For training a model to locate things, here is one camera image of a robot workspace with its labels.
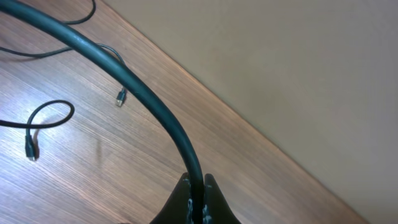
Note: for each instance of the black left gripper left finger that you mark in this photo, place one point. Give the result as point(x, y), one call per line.
point(177, 207)

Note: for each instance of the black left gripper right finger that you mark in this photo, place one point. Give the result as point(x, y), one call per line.
point(216, 209)

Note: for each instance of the black cable gold plug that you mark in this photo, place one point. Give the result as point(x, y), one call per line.
point(129, 80)

